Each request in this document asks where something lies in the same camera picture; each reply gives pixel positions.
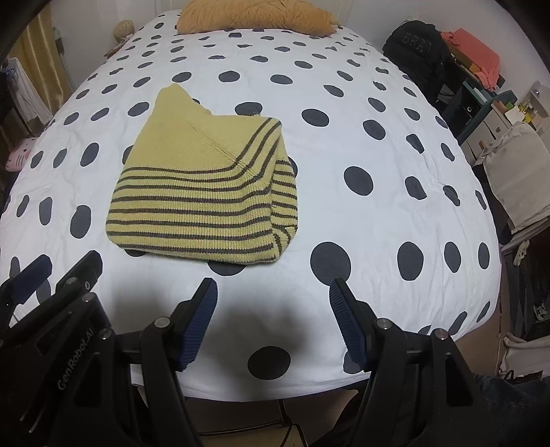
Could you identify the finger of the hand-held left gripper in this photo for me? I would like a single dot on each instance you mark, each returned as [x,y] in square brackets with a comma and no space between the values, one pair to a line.
[79,273]
[32,273]

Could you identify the person's leg in jeans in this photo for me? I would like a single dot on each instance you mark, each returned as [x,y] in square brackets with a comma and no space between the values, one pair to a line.
[515,412]

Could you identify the black backpack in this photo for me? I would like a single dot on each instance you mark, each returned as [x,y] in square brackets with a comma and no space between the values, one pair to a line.
[414,51]

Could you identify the beige tote bag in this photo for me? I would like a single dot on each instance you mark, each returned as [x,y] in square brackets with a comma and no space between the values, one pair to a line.
[522,180]

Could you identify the hanging white cloth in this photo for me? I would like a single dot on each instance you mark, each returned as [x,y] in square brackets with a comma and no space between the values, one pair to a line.
[30,96]

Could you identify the orange pillow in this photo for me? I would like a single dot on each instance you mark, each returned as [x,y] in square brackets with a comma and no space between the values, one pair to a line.
[258,15]

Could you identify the white fabric bag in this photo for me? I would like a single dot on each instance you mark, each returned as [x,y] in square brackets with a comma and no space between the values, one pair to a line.
[522,356]

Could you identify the coral red clothing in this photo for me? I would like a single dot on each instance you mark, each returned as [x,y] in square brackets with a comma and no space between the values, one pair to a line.
[477,53]

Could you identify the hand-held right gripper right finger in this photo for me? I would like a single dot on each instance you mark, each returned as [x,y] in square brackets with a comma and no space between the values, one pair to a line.
[350,326]

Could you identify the teal shelf unit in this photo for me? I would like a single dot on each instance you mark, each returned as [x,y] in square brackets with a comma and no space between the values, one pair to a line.
[468,92]

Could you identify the yellow striped curtain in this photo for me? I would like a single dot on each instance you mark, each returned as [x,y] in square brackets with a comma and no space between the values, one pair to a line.
[43,56]

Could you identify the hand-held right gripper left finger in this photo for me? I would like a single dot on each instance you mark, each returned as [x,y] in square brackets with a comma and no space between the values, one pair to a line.
[197,326]

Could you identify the small white figure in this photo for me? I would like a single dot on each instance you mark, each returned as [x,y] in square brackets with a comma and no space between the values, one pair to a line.
[521,252]

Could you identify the beige woven ball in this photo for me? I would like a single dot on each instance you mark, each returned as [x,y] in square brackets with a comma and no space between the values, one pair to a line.
[124,31]

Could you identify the yellow striped knit sweater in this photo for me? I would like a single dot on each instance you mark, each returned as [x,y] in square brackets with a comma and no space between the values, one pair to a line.
[193,193]

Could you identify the white polka dot bedspread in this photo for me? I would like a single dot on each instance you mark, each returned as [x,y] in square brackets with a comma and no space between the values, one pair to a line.
[365,223]

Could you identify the white drawer unit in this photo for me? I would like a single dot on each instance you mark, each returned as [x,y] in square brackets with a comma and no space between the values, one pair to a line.
[494,124]

